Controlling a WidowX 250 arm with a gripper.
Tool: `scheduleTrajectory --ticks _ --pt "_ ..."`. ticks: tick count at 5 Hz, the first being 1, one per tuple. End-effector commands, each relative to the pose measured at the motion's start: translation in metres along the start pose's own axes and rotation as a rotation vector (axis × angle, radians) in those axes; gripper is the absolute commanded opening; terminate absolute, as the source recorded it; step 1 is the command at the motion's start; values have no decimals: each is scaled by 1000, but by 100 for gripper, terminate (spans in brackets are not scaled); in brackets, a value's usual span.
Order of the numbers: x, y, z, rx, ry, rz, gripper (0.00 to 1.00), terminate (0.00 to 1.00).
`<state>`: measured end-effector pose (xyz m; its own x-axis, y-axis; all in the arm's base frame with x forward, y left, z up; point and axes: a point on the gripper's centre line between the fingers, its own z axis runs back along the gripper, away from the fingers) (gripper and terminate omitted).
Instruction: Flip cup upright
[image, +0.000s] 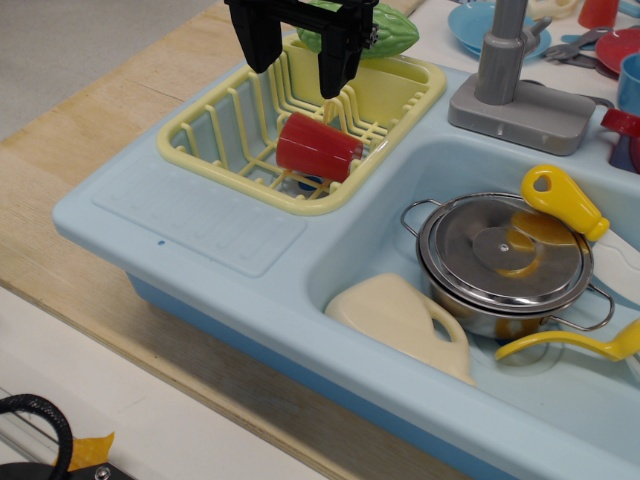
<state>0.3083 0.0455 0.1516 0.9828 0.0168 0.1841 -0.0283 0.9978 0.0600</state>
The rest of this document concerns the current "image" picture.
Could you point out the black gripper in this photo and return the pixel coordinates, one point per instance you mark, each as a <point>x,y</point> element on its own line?
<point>344,33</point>

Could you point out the red plastic cup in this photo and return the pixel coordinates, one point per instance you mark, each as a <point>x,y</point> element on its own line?
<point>308,146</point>

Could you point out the orange plastic cup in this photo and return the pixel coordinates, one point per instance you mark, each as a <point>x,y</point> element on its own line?
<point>598,13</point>

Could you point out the blue plastic cup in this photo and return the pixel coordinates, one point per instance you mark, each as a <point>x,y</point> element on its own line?
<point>628,93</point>

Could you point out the green bitter gourd toy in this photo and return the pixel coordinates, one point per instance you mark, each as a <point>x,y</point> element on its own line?
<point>396,33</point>

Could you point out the yellow dish rack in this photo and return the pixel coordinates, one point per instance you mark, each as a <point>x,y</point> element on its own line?
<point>273,137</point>

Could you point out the blue plastic plate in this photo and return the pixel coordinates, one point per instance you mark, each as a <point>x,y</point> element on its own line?
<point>470,21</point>

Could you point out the grey toy faucet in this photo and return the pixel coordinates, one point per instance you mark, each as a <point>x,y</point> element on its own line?
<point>496,102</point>

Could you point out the cream toy item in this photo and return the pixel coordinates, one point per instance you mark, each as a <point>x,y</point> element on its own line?
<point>556,9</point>

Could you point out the grey plastic fork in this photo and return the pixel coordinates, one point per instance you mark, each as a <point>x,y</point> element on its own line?
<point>572,49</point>

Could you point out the cream plastic jug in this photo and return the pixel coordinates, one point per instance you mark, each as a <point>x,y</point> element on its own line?
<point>392,311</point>

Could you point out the steel pot with lid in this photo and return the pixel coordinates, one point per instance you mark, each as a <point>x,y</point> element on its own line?
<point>504,270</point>

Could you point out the red plastic plate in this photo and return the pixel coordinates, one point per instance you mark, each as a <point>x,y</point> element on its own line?
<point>612,48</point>

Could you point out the light blue toy sink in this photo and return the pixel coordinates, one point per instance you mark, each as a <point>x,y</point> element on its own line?
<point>372,251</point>

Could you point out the wooden board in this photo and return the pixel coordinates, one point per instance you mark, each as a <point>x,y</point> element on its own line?
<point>80,80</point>

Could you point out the red pot in corner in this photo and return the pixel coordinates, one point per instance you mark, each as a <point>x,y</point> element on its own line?
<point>625,155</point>

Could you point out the yellow plastic ladle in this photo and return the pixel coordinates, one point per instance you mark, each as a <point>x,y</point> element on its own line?
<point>625,344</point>

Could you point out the yellow tape piece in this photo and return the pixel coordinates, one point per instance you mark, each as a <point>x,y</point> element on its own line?
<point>90,451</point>

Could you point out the black device base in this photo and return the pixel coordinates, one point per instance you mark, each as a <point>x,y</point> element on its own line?
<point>38,471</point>

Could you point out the yellow handled toy knife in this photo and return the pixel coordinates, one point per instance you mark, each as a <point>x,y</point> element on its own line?
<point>552,191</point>

